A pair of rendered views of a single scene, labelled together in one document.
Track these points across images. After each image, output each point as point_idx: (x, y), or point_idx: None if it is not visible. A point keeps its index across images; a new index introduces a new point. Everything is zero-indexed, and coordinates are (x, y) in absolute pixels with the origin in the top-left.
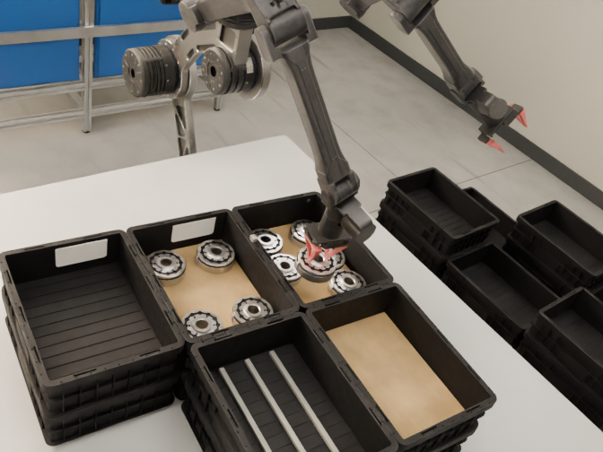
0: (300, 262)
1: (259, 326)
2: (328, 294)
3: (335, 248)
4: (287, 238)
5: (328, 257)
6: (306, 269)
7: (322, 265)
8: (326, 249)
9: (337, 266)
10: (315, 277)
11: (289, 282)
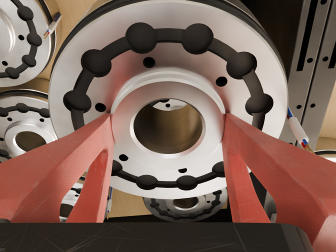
0: (284, 122)
1: None
2: (65, 11)
3: (71, 184)
4: (114, 192)
5: (104, 119)
6: (282, 69)
7: (165, 78)
8: (108, 174)
9: (9, 98)
10: (236, 4)
11: (297, 42)
